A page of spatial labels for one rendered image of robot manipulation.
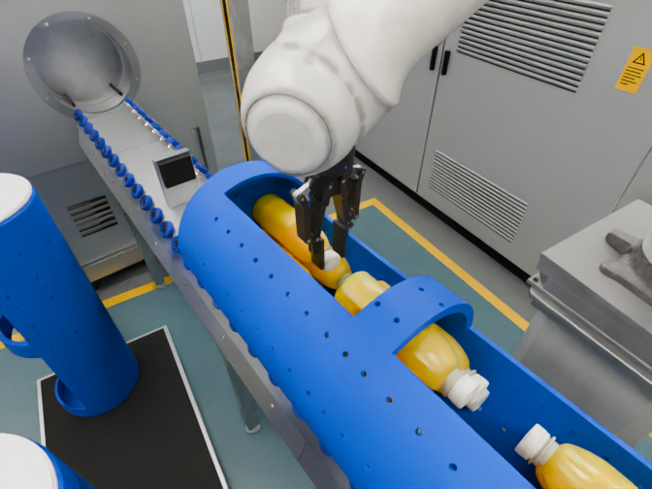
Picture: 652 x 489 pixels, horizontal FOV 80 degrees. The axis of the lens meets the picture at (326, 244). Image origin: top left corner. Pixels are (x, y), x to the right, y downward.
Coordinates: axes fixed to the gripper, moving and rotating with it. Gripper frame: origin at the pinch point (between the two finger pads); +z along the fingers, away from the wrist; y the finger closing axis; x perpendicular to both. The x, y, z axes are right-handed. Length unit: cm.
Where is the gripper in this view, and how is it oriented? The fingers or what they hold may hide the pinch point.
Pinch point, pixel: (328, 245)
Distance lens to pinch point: 69.5
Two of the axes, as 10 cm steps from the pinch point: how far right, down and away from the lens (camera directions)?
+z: 0.0, 7.4, 6.7
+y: -7.8, 4.2, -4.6
